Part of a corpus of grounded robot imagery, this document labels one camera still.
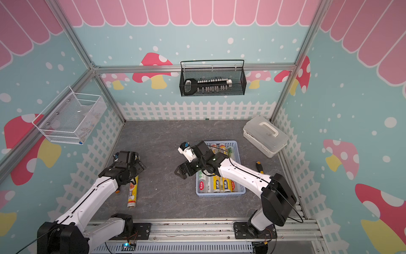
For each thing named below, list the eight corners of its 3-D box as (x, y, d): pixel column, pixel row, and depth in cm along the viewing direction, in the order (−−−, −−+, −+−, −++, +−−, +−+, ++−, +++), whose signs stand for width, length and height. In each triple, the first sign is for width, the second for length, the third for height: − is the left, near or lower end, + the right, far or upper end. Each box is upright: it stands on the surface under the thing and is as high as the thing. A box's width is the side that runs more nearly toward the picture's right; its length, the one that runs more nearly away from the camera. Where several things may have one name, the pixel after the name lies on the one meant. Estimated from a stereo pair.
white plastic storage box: (268, 161, 101) (275, 150, 91) (240, 137, 114) (244, 124, 104) (283, 149, 107) (291, 137, 97) (255, 127, 120) (260, 114, 110)
